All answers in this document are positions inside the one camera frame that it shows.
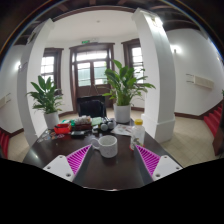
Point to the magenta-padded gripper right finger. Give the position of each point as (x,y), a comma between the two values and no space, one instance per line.
(166,166)

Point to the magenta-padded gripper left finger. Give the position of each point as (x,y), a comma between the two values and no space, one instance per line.
(60,166)

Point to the clear bottle with yellow cap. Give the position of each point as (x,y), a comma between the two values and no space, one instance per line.
(137,135)

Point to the colourful printed sheet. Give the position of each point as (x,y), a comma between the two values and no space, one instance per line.
(50,136)

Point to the flat black case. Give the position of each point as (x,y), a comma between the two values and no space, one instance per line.
(77,133)

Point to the red box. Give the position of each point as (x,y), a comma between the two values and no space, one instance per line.
(62,129)

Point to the white speckled mug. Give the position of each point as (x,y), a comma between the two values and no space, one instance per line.
(107,146)

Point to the printed paper leaflet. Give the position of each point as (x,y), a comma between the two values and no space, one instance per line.
(121,130)

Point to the red carpeted staircase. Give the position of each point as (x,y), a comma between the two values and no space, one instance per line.
(215,121)
(4,143)

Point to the grey headphones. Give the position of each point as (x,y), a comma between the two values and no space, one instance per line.
(107,125)

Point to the black chair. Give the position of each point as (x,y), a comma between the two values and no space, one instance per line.
(91,106)

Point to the small potted plant white pot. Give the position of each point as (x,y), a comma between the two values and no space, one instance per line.
(46,95)

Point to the large potted plant white pot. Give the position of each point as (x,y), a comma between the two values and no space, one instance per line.
(125,83)

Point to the brown glazed double door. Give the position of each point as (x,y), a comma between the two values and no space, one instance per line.
(90,71)

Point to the wide brown-framed window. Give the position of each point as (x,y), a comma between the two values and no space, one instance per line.
(48,66)

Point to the narrow brown-framed window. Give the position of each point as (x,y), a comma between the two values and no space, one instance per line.
(136,55)

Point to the green exit sign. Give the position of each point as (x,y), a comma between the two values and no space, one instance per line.
(85,42)

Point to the dark brown wooden post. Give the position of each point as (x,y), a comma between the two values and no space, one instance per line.
(220,136)

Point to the white wall radiator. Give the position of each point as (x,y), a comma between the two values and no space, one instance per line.
(4,101)
(201,81)

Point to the glowing wall lamp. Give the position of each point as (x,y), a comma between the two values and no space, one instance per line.
(176,49)

